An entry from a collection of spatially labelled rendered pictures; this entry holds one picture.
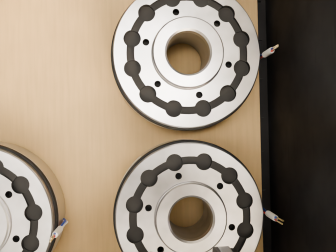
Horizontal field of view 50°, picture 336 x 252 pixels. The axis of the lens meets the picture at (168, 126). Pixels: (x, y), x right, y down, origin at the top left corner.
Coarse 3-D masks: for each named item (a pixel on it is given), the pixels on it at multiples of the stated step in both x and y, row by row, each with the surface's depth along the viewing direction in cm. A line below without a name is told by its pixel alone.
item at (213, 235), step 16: (176, 192) 24; (192, 192) 24; (208, 192) 24; (160, 208) 23; (224, 208) 24; (160, 224) 23; (224, 224) 24; (176, 240) 24; (192, 240) 24; (208, 240) 24
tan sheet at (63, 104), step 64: (0, 0) 26; (64, 0) 27; (128, 0) 27; (256, 0) 28; (0, 64) 26; (64, 64) 27; (192, 64) 28; (0, 128) 26; (64, 128) 27; (128, 128) 27; (256, 128) 28; (64, 192) 27
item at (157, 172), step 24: (192, 144) 24; (144, 168) 24; (168, 168) 24; (192, 168) 24; (216, 168) 25; (240, 168) 24; (120, 192) 24; (144, 192) 24; (240, 192) 25; (120, 216) 24; (144, 216) 24; (240, 216) 24; (120, 240) 24; (144, 240) 24; (240, 240) 25
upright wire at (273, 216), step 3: (264, 210) 25; (267, 210) 25; (264, 213) 25; (267, 213) 24; (270, 213) 24; (273, 213) 24; (267, 216) 25; (270, 216) 24; (273, 216) 23; (276, 216) 23; (273, 219) 23; (276, 219) 23; (279, 219) 23; (282, 219) 22; (279, 222) 23
